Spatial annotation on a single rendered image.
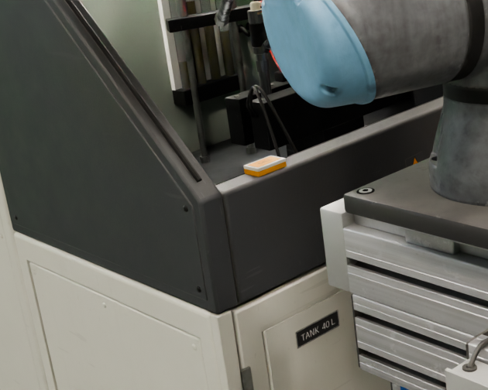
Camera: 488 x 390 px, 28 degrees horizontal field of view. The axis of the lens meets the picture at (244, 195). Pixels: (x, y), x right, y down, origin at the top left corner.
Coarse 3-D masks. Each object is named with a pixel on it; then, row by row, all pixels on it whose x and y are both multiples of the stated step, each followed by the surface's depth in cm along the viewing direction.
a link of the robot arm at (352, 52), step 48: (288, 0) 75; (336, 0) 73; (384, 0) 73; (432, 0) 75; (288, 48) 78; (336, 48) 73; (384, 48) 74; (432, 48) 76; (336, 96) 76; (384, 96) 79
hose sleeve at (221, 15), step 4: (224, 0) 140; (228, 0) 140; (232, 0) 140; (220, 4) 143; (224, 4) 141; (228, 4) 141; (220, 8) 143; (224, 8) 142; (228, 8) 142; (220, 12) 144; (224, 12) 143; (228, 12) 144; (220, 16) 145; (224, 16) 145; (228, 16) 145; (220, 20) 146; (224, 20) 146
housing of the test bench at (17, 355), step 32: (0, 192) 168; (0, 224) 173; (0, 256) 178; (0, 288) 183; (0, 320) 188; (32, 320) 176; (0, 352) 194; (32, 352) 180; (0, 384) 199; (32, 384) 186
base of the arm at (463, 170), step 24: (456, 96) 84; (480, 96) 82; (456, 120) 84; (480, 120) 82; (456, 144) 84; (480, 144) 82; (432, 168) 88; (456, 168) 84; (480, 168) 82; (456, 192) 84; (480, 192) 83
